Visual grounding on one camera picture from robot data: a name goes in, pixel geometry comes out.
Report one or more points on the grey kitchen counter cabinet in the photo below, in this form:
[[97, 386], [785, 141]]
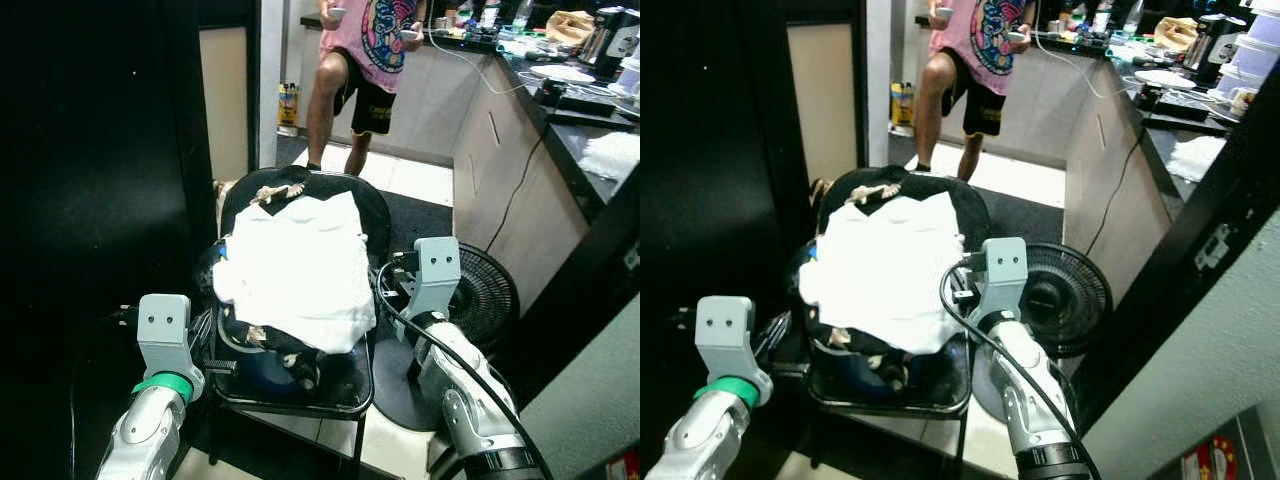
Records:
[[1110, 180], [510, 170]]

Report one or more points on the white rag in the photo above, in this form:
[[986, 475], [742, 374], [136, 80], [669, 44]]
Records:
[[612, 155], [1196, 158]]

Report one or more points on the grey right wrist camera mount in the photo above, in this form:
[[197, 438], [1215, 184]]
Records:
[[1003, 272], [437, 272]]

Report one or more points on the white plate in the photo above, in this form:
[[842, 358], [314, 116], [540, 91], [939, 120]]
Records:
[[1165, 78], [562, 73]]

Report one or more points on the yellow bottle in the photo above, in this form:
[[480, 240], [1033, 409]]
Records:
[[288, 105], [901, 105]]

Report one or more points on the black and silver kettle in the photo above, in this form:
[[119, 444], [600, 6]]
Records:
[[1212, 45], [610, 40]]

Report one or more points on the stacked white plastic containers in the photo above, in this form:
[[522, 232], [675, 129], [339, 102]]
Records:
[[1258, 55], [630, 75]]

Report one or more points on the red and yellow label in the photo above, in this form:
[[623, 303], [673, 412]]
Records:
[[625, 467], [1210, 460]]

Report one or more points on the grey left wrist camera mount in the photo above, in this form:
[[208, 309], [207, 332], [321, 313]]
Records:
[[165, 335], [728, 340]]

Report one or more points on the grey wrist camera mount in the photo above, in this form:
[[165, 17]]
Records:
[[165, 335], [728, 340], [437, 272], [1003, 272]]

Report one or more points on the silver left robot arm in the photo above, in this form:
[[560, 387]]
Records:
[[145, 435], [705, 435]]

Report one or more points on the black chair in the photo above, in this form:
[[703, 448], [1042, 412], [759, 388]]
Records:
[[300, 395], [890, 395]]

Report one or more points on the brown paper bag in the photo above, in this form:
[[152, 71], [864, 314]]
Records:
[[570, 28], [1172, 32]]

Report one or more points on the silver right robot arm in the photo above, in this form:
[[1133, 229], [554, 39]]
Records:
[[1030, 395], [470, 400]]

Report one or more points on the white cloth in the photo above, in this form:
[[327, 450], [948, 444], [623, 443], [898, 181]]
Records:
[[880, 270], [295, 270]]

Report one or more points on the black floor fan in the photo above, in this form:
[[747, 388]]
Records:
[[1070, 300], [485, 295]]

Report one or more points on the person in pink shirt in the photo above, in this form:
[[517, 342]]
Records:
[[370, 60], [985, 60]]

